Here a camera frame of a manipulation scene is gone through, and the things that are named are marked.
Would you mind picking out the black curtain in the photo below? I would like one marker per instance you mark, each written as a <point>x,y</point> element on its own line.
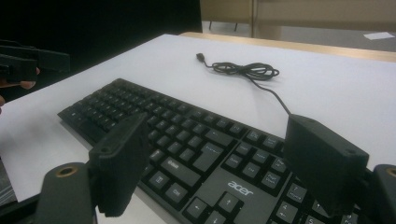
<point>109,21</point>

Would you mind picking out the black computer keyboard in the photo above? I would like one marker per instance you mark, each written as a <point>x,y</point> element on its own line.
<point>193,146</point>

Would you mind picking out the white paper sheet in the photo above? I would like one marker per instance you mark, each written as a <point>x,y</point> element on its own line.
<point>378,35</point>

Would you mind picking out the white table cover board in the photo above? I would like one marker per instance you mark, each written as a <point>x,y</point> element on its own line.
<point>327,90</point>

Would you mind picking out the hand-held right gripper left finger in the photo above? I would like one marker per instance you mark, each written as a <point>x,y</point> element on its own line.
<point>120,161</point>

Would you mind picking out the beige wooden furniture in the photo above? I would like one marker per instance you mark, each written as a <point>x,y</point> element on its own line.
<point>311,12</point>

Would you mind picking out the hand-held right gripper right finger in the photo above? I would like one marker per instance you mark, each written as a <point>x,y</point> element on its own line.
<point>323,161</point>

